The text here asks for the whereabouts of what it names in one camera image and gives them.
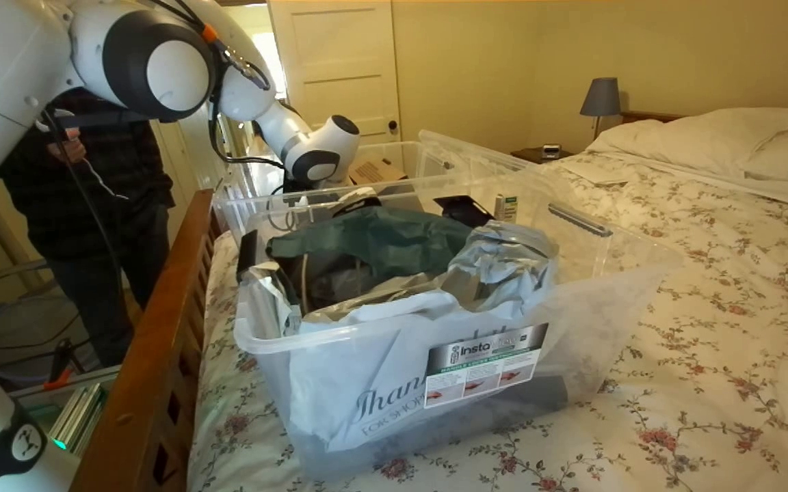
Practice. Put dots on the black flat object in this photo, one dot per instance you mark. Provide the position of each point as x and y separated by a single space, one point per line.
464 208

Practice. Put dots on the white printed plastic bag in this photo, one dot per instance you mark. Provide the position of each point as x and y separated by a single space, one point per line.
349 384

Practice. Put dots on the large white pillow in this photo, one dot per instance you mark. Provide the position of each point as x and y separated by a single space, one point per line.
705 137

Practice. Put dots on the small cardboard product box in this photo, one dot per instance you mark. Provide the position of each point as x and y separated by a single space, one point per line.
507 208

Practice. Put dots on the grey table lamp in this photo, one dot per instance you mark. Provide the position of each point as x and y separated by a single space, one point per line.
600 97

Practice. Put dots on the dark clothes pile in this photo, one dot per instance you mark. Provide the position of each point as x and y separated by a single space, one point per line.
504 263

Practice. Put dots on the white panel door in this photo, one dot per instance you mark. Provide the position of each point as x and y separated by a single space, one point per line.
340 63

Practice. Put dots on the brown wooden bed footboard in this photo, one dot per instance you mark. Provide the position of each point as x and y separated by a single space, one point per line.
152 364

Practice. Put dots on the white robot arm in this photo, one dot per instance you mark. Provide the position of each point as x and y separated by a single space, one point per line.
13 56

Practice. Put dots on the brown cardboard piece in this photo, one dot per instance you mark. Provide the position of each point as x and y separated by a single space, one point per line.
382 173

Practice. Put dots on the large clear plastic storage box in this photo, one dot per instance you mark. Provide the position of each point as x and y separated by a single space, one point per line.
596 319

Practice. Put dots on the brown wooden headboard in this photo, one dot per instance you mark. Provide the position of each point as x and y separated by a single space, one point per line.
650 117

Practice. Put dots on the white label sticker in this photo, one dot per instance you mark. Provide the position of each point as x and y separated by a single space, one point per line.
486 371

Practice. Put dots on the dark green cloth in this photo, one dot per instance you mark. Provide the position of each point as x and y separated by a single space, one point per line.
377 240

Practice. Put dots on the floral bed sheet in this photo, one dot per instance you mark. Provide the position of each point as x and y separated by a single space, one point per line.
732 364

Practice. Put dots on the dark ridged flat bar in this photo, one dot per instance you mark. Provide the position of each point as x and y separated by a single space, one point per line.
579 219

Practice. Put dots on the silver metal device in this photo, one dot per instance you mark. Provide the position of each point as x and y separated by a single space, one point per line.
74 416

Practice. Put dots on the person in dark clothes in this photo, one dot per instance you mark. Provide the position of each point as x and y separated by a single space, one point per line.
122 208

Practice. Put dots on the red floor tool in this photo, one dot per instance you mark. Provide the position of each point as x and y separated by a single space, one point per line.
63 371

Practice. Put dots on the dark wooden nightstand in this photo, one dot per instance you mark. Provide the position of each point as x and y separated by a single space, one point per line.
541 154

